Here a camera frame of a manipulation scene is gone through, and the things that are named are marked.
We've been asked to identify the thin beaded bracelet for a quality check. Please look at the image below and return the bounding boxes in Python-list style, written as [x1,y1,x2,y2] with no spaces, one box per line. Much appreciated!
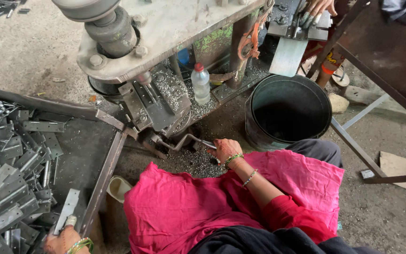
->
[241,168,259,188]

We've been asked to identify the worn sandal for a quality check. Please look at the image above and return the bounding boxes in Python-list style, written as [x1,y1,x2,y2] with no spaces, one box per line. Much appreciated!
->
[331,65,351,88]

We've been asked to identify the person's right hand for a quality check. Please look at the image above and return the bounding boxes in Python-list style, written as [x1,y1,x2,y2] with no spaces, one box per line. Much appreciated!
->
[207,138,244,165]

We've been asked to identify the heap of metal shavings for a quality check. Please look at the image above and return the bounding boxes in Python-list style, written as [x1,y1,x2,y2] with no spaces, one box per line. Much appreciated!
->
[166,146,226,179]

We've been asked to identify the white plastic container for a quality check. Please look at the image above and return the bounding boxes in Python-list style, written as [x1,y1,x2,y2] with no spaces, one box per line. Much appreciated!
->
[106,175,133,204]

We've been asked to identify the long steel hinge strip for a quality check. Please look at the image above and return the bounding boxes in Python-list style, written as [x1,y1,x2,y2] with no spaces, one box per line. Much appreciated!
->
[53,188,81,236]

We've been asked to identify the black metal bucket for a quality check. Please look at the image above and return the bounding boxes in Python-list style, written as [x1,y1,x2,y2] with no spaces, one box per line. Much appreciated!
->
[244,74,333,152]

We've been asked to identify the green and gold wrist bangles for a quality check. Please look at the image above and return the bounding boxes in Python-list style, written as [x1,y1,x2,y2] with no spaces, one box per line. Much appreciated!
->
[223,153,245,169]

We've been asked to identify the person's left hand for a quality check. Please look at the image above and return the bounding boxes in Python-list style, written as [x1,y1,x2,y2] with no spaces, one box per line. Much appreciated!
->
[43,215,84,254]

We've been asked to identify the grey drill press machine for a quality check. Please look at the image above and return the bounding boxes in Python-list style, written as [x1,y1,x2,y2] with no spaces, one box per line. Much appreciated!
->
[51,0,275,157]

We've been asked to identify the clear plastic bottle red cap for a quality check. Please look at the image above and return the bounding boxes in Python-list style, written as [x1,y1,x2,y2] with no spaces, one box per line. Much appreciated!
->
[191,62,211,106]

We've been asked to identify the beige cardboard piece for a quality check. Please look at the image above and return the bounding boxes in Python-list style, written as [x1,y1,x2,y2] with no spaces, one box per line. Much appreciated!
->
[379,151,406,194]

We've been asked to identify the black cloth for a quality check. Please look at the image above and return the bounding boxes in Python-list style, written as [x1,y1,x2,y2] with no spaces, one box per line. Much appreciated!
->
[188,226,384,254]

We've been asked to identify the flat steel chute plate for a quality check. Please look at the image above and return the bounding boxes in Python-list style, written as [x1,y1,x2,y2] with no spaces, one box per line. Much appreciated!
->
[269,37,309,78]

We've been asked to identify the rusty metal frame table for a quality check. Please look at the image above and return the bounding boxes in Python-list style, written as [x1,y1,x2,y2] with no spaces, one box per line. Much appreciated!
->
[305,0,406,185]

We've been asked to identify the pale stone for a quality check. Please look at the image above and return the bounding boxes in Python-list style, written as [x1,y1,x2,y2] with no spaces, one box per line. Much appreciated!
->
[328,92,350,115]

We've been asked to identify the small grey press machine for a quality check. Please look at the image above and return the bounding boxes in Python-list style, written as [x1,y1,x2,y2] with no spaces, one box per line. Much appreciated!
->
[266,0,332,42]

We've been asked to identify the green gold bangles stack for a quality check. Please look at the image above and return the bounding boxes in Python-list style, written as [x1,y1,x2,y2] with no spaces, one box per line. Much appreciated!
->
[65,237,95,254]

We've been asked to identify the grey trouser leg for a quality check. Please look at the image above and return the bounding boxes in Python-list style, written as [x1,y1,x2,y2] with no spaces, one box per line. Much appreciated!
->
[283,138,344,169]

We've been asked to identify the pile of grey steel hinges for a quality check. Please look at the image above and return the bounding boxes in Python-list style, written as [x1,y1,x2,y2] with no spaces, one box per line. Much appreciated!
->
[0,99,74,254]

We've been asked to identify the rusty metal work tray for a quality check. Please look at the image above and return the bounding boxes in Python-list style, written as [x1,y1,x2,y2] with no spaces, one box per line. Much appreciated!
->
[0,85,138,254]

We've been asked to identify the pink garment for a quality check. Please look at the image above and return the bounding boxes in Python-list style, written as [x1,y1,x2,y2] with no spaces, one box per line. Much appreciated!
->
[123,150,345,254]

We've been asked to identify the steel crank handle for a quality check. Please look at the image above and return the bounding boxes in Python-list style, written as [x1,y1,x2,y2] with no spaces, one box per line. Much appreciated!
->
[153,133,218,153]

